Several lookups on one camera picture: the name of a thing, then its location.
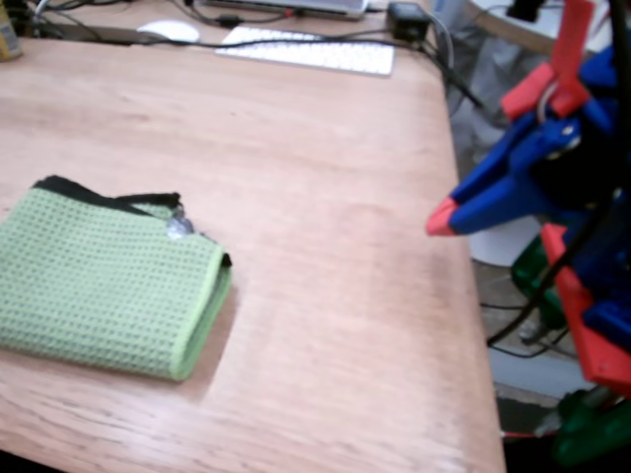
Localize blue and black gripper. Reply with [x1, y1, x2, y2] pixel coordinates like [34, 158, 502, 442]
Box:
[425, 113, 621, 238]

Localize green waffle cleaning cloth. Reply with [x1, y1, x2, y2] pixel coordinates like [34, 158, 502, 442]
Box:
[0, 174, 234, 382]

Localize grey trousers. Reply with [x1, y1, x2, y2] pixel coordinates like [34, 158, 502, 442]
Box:
[445, 22, 525, 167]

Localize green table clamp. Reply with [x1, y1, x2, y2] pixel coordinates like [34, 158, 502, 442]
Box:
[510, 235, 569, 332]
[534, 387, 631, 468]

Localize small black device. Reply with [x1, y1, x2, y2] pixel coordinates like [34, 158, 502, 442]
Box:
[506, 0, 544, 22]

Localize black power adapter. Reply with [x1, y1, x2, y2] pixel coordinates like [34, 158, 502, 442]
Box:
[386, 2, 431, 43]

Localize white keyboard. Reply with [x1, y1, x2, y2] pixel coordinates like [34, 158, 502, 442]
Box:
[214, 25, 397, 78]

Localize silver laptop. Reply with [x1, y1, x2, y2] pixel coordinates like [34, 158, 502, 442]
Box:
[194, 0, 371, 22]

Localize white computer mouse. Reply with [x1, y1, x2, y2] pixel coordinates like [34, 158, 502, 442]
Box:
[136, 19, 202, 43]

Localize yellow can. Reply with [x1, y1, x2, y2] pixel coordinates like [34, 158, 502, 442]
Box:
[0, 0, 25, 63]

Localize black adapter cable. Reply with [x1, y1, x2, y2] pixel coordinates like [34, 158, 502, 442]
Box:
[418, 41, 485, 110]

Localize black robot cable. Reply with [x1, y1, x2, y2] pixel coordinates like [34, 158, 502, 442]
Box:
[486, 0, 631, 346]

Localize red camera mount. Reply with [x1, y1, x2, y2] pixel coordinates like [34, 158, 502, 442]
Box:
[501, 0, 595, 121]

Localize black cable with ferrite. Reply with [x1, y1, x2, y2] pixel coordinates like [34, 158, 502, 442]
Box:
[184, 0, 308, 29]

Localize black cable over keyboard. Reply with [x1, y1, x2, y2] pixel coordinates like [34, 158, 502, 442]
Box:
[130, 27, 430, 51]

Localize black cable bundle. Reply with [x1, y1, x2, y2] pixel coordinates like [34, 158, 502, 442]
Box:
[29, 0, 135, 26]

